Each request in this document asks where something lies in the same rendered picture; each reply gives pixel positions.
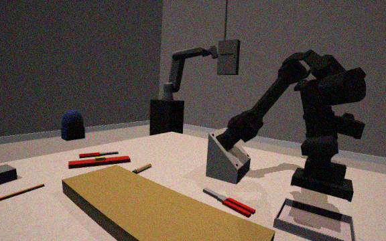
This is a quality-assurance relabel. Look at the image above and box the dark olive awl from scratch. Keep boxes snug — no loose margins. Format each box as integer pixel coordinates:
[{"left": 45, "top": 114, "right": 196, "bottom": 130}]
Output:
[{"left": 132, "top": 163, "right": 151, "bottom": 174}]

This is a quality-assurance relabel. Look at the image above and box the tan rectangular panel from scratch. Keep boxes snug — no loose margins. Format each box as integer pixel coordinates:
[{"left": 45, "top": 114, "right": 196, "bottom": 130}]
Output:
[{"left": 62, "top": 165, "right": 275, "bottom": 241}]

